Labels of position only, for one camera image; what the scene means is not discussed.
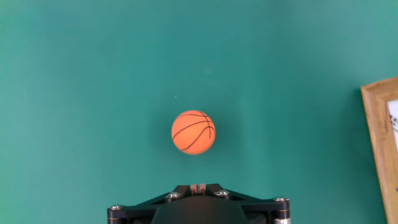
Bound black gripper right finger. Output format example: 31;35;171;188
198;182;292;224

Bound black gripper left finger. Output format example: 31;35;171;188
107;183;199;224

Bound small orange basketball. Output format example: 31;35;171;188
171;110;216;156

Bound green table mat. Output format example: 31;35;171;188
0;0;398;224

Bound wooden picture frame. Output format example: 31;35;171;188
360;76;398;224

